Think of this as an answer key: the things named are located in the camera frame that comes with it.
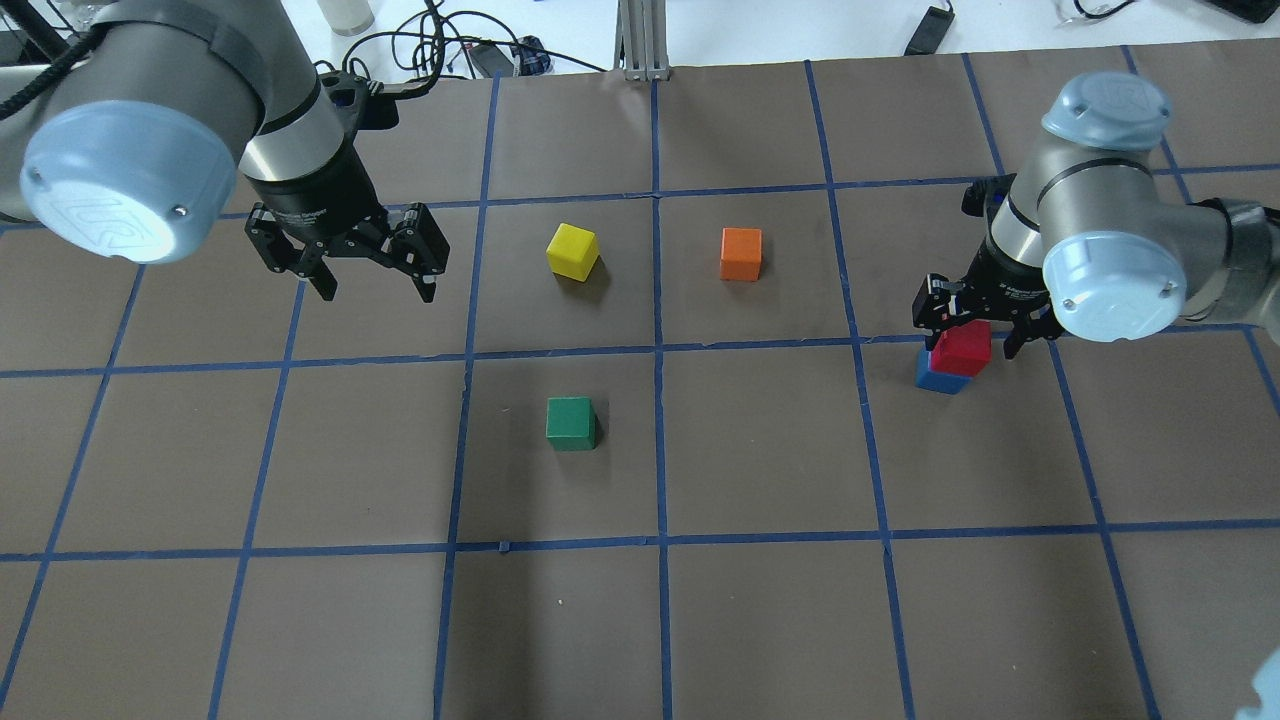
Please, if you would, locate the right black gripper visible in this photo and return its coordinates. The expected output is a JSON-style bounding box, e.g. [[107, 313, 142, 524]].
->
[[911, 238, 1066, 361]]

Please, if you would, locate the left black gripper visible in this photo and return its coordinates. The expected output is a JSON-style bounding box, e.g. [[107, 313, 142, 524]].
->
[[244, 150, 449, 304]]

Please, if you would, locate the red block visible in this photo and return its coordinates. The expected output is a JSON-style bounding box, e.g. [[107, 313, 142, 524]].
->
[[928, 320, 993, 378]]

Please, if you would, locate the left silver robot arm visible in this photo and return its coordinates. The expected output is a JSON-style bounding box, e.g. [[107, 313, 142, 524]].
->
[[3, 1, 451, 302]]

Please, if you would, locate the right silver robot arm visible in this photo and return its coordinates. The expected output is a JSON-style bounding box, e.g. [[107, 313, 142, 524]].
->
[[911, 70, 1279, 357]]

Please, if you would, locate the blue block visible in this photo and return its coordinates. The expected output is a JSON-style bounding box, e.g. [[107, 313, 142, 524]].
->
[[915, 348, 973, 396]]

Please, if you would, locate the yellow block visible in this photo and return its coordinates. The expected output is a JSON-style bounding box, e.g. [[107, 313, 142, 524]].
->
[[545, 223, 600, 283]]

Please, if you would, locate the green block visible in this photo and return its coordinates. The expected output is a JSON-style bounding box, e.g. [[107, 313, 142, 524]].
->
[[545, 396, 598, 452]]

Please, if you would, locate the orange block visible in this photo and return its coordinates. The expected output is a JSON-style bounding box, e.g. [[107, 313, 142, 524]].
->
[[719, 227, 764, 282]]

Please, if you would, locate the black power adapter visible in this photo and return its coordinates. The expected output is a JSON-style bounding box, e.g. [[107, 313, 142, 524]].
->
[[902, 4, 956, 56]]

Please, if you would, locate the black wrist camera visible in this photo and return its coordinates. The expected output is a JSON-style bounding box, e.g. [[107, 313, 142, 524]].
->
[[960, 173, 1018, 224]]

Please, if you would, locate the aluminium frame post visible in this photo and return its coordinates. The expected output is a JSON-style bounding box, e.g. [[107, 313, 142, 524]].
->
[[614, 0, 671, 82]]

